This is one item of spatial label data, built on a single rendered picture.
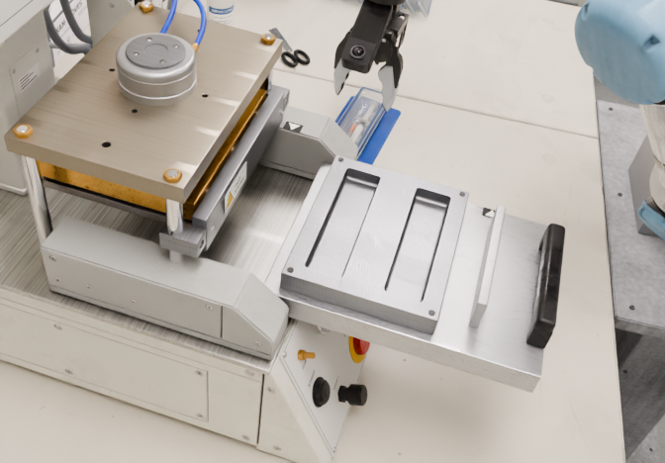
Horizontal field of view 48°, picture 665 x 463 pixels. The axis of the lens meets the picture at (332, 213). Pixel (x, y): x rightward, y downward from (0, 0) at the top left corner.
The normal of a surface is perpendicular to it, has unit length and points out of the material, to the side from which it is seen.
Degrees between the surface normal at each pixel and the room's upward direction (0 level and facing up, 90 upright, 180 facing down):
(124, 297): 90
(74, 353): 90
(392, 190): 0
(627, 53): 119
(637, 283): 0
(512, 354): 0
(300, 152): 90
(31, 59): 90
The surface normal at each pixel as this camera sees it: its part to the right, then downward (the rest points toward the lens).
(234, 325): -0.29, 0.65
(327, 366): 0.91, -0.04
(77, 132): 0.11, -0.70
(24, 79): 0.95, 0.28
